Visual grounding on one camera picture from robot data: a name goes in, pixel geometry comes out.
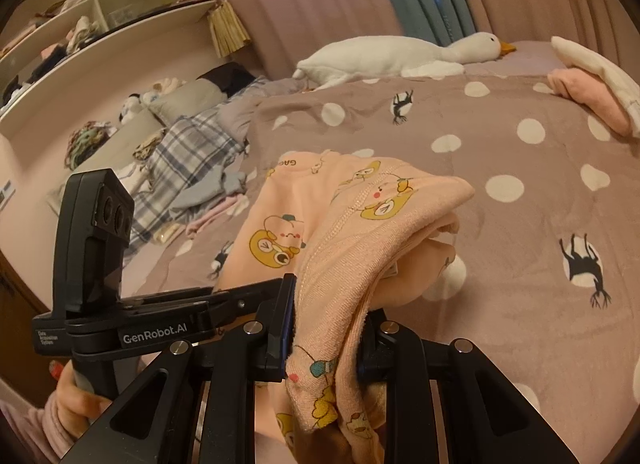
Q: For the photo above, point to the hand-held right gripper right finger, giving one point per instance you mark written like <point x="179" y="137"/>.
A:
<point x="372" y="359"/>

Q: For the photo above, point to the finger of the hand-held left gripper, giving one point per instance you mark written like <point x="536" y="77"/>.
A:
<point x="245" y="301"/>

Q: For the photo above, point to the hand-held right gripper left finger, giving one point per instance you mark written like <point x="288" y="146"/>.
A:
<point x="280" y="350"/>

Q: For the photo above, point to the pink printed pajama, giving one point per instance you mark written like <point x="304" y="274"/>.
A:
<point x="350" y="254"/>

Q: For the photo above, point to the pile of clothes on shelf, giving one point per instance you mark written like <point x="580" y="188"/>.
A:
<point x="82" y="33"/>

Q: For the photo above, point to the person's left hand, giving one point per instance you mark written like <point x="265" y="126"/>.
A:
<point x="75" y="404"/>

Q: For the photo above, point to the pale pink crumpled cloth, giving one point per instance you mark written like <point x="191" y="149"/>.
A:
<point x="215" y="216"/>

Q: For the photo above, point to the beige cushion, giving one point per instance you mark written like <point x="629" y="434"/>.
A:
<point x="115" y="148"/>

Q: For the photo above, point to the green knitted cloth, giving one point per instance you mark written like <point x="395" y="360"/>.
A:
<point x="90" y="143"/>

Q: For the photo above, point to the light blue cloth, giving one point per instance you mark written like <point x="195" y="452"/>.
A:
<point x="205" y="191"/>

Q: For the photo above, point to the blue plaid cloth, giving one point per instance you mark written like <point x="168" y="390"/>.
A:
<point x="190" y="148"/>

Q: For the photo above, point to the white and black plush toy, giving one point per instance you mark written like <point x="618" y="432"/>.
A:
<point x="132" y="106"/>

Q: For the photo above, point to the grey pillow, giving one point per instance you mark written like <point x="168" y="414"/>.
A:
<point x="187" y="101"/>

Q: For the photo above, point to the lavender bed sheet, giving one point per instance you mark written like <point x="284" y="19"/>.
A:
<point x="250" y="103"/>

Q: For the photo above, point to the dark cloth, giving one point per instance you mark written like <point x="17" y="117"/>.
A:
<point x="227" y="77"/>

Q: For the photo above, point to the white shelf unit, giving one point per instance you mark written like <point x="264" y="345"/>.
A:
<point x="98" y="3"/>

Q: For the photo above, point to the mauve dotted blanket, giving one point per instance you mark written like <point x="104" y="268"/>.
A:
<point x="500" y="133"/>

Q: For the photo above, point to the straw tassel ornament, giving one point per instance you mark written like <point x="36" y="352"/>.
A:
<point x="227" y="31"/>

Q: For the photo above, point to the white goose plush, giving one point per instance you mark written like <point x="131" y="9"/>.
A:
<point x="375" y="56"/>

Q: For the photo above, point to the pink folded cloth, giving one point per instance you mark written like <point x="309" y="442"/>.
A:
<point x="585" y="91"/>

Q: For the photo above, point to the white folded cloth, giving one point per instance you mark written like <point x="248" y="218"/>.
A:
<point x="585" y="56"/>

